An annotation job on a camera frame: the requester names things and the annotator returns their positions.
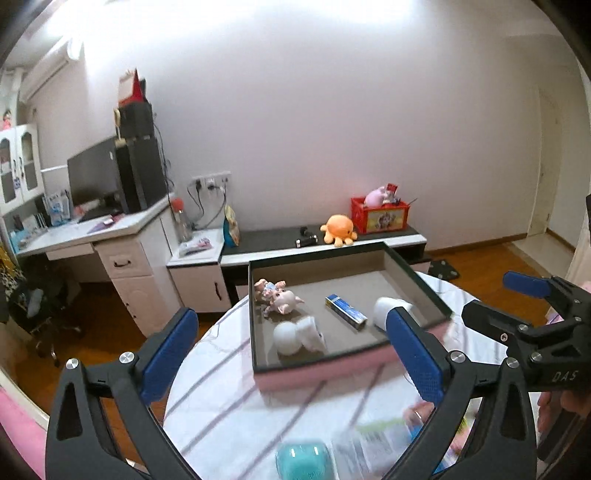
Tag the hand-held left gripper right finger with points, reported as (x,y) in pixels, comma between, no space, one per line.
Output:
(413,355)

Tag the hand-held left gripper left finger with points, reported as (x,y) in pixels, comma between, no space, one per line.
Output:
(168,355)

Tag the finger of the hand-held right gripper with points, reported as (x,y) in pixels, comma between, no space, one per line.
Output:
(526,284)
(489,318)

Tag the pink storage box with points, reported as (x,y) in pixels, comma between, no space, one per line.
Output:
(323,364)

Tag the clear plastic packet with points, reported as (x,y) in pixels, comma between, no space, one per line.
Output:
(369,447)

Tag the teal round case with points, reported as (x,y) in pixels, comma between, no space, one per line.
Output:
(302,461)

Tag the person's right hand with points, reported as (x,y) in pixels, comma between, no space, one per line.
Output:
(548,410)

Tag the black floor scale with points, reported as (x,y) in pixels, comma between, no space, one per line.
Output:
(444,270)

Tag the striped white tablecloth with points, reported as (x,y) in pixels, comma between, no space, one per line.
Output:
(221,406)

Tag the small white side cabinet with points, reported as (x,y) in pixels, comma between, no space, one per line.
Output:
(198,286)

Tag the blue rectangular tube box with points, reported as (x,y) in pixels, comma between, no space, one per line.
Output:
(346,311)

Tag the white desk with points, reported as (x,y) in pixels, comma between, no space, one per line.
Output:
(129,272)

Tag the pink magazine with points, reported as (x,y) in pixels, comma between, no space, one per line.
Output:
(196,246)

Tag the cream door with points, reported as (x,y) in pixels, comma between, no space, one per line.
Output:
(551,161)

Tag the pink pig figurine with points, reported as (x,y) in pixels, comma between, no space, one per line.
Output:
(282,300)

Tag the red-capped plastic bottle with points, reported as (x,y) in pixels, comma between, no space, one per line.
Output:
(182,221)

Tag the black office chair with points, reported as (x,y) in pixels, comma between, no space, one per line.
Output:
(41,304)

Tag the red plastic crate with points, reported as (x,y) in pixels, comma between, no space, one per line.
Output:
(381,219)

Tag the blue snack bag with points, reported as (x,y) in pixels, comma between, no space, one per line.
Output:
(232,228)

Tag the orange octopus plush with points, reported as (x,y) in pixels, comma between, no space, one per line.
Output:
(340,228)

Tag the black flashlight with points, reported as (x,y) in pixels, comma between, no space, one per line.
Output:
(305,241)

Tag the low black-topped cabinet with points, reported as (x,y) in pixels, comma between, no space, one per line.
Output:
(272,237)

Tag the black keyboard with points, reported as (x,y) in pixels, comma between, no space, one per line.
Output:
(99,213)

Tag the red packet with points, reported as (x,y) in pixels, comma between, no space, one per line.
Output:
(392,190)

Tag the pink plush toy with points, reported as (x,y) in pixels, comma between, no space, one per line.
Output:
(375,196)

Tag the pink blanket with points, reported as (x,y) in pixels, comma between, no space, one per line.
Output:
(16,424)

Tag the black computer tower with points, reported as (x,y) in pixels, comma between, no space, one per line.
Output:
(143,175)

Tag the blue and white box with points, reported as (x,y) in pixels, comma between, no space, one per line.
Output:
(57,210)

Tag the black computer monitor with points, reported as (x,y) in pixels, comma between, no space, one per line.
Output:
(92,173)

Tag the black speaker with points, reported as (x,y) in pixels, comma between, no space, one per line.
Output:
(136,121)

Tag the white glass-door cabinet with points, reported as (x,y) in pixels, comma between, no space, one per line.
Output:
(21,161)

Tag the red and white bag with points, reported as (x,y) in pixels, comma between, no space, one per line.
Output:
(134,87)

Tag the pink doll figure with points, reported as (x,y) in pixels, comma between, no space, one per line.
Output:
(7,120)

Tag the white bed frame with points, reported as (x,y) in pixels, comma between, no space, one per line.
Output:
(23,390)

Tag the white wall power strip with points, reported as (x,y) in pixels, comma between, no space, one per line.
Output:
(211,177)

